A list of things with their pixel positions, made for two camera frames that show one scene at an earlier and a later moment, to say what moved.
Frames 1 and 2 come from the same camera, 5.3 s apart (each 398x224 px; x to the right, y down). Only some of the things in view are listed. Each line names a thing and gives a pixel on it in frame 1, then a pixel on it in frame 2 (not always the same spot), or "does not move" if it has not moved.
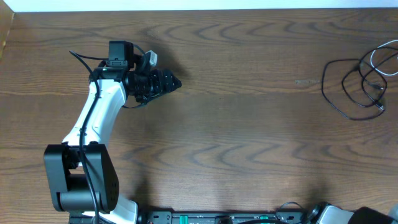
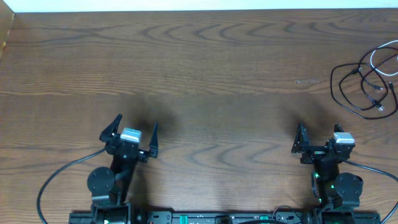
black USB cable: x=354 y=89 -> x=351 y=111
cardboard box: x=6 y=16 does not move
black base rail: x=203 y=217 does not move
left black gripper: x=160 y=81 -> x=125 y=146
